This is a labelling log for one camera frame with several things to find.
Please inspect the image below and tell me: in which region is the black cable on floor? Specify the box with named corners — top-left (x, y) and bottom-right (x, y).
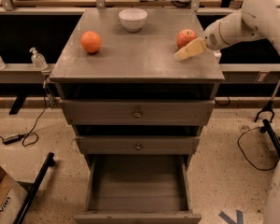
top-left (236, 126), bottom-right (280, 173)

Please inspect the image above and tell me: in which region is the grabber tool with black claw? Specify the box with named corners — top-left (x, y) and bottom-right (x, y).
top-left (254, 77), bottom-right (280, 122)

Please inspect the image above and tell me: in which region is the grey middle drawer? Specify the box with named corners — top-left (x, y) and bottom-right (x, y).
top-left (76, 136), bottom-right (200, 155)

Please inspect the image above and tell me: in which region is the black pole on floor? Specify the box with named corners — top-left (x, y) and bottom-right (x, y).
top-left (13, 152), bottom-right (55, 224)

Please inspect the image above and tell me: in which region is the white pump bottle right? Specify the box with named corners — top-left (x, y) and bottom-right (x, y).
top-left (214, 50), bottom-right (222, 63)

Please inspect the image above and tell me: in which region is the red apple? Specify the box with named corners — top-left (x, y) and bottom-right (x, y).
top-left (176, 29), bottom-right (197, 49)

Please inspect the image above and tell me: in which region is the orange fruit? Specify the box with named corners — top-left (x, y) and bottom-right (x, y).
top-left (80, 31), bottom-right (102, 53)

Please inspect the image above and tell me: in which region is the grey open bottom drawer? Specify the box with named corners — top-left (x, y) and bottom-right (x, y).
top-left (75, 155), bottom-right (202, 224)

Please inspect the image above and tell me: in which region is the clear pump bottle left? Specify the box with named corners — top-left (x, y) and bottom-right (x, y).
top-left (30, 48), bottom-right (48, 70)

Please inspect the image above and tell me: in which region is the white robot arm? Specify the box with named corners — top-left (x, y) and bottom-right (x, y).
top-left (175, 0), bottom-right (280, 224)

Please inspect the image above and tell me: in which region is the grey wooden drawer cabinet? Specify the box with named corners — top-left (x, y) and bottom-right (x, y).
top-left (49, 7), bottom-right (226, 173)

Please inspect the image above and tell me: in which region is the grey top drawer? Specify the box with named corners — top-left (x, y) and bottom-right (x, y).
top-left (61, 100), bottom-right (215, 126)

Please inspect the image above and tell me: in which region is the white ceramic bowl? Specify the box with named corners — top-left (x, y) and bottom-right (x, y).
top-left (119, 8), bottom-right (147, 32)

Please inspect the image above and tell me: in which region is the black stand leg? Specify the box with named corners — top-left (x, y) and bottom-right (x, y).
top-left (260, 119), bottom-right (280, 157)

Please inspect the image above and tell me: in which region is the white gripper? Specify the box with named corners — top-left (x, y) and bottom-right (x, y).
top-left (175, 21), bottom-right (223, 61)

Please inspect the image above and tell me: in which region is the black power adapter with cable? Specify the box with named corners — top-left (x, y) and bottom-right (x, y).
top-left (0, 92), bottom-right (47, 147)

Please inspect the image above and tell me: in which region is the cardboard box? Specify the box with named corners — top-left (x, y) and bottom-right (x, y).
top-left (0, 166), bottom-right (27, 224)

